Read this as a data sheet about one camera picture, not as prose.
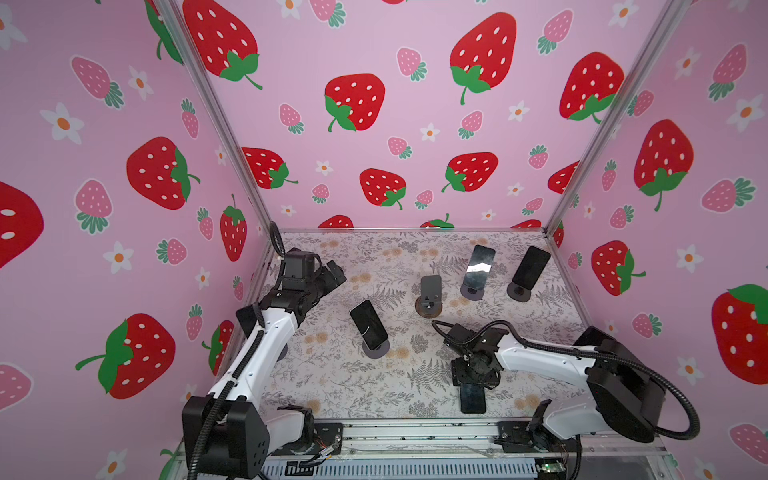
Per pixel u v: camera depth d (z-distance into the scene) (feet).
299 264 2.00
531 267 3.09
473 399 2.61
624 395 1.40
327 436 2.45
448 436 2.50
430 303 3.11
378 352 2.86
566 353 1.62
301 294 1.94
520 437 2.40
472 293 3.30
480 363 2.02
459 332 2.29
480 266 3.13
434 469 2.30
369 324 2.66
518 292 3.35
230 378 1.37
